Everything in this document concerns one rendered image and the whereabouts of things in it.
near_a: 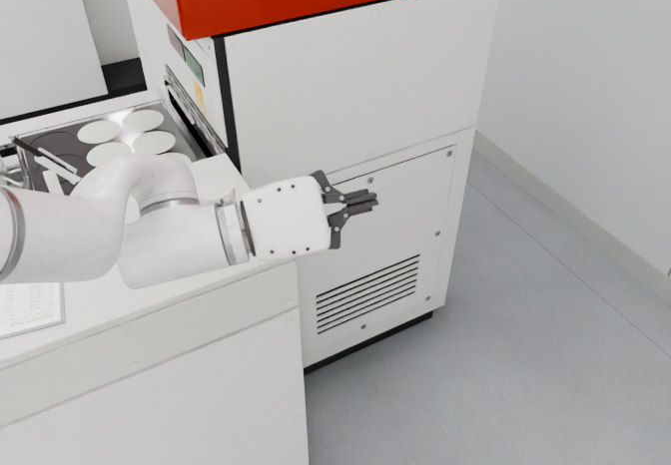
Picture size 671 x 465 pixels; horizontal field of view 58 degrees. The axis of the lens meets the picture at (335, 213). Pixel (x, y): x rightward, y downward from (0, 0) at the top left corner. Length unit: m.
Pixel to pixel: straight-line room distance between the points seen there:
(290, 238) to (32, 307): 0.48
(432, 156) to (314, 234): 0.92
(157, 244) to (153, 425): 0.58
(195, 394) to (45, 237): 0.70
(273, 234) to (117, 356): 0.42
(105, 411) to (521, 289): 1.65
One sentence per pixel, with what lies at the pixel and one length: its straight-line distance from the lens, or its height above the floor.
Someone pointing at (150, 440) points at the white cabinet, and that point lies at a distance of 1.31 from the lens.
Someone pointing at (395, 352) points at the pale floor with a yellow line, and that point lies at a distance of 2.14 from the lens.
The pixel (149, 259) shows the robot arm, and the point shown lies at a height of 1.19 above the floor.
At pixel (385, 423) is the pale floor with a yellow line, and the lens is 1.99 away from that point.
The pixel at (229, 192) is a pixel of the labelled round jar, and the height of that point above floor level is 1.06.
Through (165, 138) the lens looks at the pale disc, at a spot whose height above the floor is 0.90.
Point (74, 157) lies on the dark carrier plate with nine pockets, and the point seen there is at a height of 0.90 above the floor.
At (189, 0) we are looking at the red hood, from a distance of 1.16.
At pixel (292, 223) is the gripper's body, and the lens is 0.77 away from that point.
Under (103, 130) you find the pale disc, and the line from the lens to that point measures 1.60.
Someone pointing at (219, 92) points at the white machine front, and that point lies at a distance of 1.25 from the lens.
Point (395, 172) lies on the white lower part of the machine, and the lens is 1.61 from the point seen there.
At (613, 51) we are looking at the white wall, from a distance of 2.39.
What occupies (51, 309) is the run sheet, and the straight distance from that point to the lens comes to 1.08.
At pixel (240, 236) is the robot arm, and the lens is 0.76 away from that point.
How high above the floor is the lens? 1.71
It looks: 41 degrees down
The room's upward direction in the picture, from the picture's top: straight up
